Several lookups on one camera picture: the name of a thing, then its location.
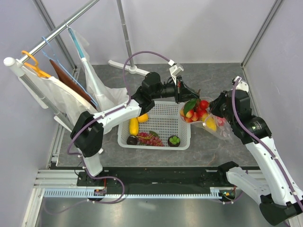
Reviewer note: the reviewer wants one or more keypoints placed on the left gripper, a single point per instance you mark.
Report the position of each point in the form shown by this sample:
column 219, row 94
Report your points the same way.
column 183, row 93

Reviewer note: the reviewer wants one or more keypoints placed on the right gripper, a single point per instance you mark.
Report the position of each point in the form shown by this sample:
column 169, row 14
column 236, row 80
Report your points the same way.
column 214, row 105

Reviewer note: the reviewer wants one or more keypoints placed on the red lychee bunch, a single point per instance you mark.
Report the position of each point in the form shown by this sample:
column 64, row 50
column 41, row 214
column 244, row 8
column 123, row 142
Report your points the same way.
column 194, row 110

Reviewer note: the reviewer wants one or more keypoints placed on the clear zip top bag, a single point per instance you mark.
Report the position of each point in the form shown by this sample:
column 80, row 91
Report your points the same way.
column 222, row 132

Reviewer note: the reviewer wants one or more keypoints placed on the yellow mango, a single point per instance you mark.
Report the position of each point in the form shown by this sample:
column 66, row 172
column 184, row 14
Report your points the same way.
column 134, row 126
column 210, row 123

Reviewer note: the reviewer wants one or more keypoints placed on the mangosteen with green calyx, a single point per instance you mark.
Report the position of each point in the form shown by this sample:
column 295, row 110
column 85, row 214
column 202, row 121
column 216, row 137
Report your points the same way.
column 173, row 141

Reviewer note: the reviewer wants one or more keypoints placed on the orange fruit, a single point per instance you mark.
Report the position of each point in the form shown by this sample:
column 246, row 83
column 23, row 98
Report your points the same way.
column 143, row 118

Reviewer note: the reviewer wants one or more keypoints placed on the purple grape bunch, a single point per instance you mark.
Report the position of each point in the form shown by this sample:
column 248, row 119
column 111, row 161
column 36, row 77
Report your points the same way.
column 145, row 140

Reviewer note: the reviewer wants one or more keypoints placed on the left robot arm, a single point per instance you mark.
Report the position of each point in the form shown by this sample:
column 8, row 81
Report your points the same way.
column 87, row 134

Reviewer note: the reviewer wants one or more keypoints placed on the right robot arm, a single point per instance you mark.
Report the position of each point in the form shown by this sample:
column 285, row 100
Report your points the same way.
column 280, row 198

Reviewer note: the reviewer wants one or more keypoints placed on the white garment bag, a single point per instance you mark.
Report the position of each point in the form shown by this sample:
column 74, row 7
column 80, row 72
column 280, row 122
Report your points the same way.
column 62, row 97

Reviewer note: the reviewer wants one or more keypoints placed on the white plastic basket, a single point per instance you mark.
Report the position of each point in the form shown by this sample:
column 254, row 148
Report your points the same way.
column 165, row 120

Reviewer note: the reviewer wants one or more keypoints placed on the rack pole with white foot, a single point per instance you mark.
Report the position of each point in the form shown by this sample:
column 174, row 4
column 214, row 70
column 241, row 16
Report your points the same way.
column 132, row 68

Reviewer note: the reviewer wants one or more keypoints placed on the dark mangosteen left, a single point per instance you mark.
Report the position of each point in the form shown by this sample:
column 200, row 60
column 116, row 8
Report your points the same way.
column 132, row 140

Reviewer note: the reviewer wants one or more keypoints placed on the clear plastic garment cover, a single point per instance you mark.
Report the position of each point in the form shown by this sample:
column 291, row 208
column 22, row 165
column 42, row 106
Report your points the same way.
column 108, row 97

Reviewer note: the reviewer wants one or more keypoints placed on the brown wooden hanger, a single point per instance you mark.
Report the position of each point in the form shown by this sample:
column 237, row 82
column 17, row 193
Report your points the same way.
column 64, row 78

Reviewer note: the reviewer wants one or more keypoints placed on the teal and white hanger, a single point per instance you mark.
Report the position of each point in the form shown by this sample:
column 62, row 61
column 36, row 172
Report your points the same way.
column 90, row 82

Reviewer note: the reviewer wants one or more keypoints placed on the orange hanger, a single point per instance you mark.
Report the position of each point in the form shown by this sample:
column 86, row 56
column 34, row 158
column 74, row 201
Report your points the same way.
column 40, row 73

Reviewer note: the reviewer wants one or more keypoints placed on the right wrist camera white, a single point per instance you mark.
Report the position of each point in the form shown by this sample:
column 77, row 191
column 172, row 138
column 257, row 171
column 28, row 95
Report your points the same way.
column 240, row 84

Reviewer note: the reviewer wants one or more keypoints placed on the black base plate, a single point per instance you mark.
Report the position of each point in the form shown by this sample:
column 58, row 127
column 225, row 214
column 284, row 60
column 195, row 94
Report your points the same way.
column 165, row 180

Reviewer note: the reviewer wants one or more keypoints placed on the light blue cable duct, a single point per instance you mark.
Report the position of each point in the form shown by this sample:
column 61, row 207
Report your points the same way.
column 92, row 193

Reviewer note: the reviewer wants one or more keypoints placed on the blue wire hanger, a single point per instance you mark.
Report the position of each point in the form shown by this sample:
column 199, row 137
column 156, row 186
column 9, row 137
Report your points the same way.
column 56, row 60

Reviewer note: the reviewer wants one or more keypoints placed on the silver clothes rack rail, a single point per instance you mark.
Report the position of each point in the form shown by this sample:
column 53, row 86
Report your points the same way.
column 56, row 30

